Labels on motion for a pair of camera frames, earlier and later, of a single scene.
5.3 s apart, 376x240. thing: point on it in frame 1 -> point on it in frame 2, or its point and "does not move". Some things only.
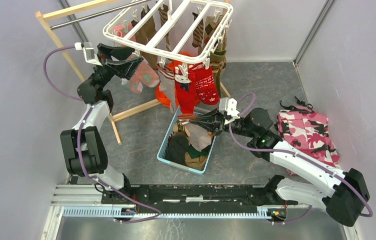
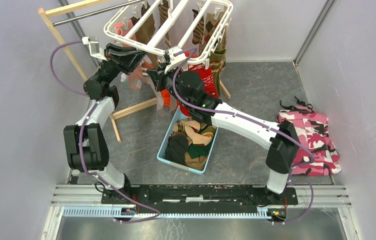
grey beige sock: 200,137 -> 159,103
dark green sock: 177,147 does not move
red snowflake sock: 207,90 does not move
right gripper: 214,123 -> 158,80
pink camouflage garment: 299,125 does not move
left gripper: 126,69 does not move
